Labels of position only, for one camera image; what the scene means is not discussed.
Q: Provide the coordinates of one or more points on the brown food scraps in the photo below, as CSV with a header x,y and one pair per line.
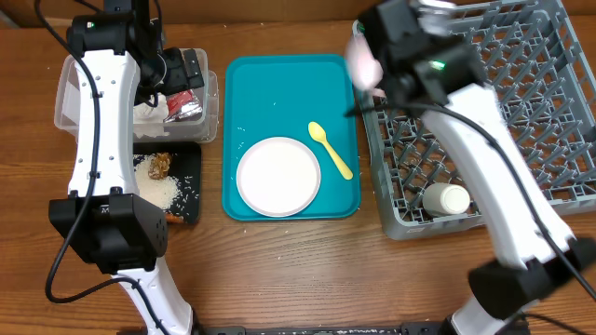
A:
x,y
159,166

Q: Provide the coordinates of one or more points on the black tray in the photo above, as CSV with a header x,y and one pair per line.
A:
x,y
188,158

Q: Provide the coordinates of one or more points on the red foil wrapper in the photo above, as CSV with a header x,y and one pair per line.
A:
x,y
182,106

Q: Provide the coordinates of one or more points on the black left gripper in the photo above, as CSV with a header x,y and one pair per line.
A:
x,y
181,80

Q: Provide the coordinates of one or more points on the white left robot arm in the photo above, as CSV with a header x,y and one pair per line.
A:
x,y
120,62

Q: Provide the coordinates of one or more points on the yellow plastic spoon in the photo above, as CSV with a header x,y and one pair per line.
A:
x,y
318,134

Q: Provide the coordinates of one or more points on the grey dishwasher rack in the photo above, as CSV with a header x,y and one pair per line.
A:
x,y
546,92

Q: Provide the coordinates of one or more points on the pink bowl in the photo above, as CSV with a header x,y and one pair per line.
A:
x,y
365,71

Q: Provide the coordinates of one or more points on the teal plastic tray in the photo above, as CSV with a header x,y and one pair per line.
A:
x,y
278,96

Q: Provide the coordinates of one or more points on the clear plastic bin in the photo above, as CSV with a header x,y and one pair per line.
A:
x,y
201,128

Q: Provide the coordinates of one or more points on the white round plate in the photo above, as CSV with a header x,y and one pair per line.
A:
x,y
278,177

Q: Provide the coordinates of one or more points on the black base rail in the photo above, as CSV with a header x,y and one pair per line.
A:
x,y
411,328

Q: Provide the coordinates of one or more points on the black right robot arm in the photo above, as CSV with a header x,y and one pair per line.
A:
x,y
407,51

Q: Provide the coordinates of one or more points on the white plastic cup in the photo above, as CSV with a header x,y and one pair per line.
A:
x,y
444,199

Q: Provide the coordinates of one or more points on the brown sausage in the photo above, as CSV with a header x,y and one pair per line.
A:
x,y
170,218

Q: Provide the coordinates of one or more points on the white napkin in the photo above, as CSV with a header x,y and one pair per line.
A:
x,y
149,121

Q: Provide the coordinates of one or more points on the white rice pile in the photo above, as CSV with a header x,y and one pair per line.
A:
x,y
177,194

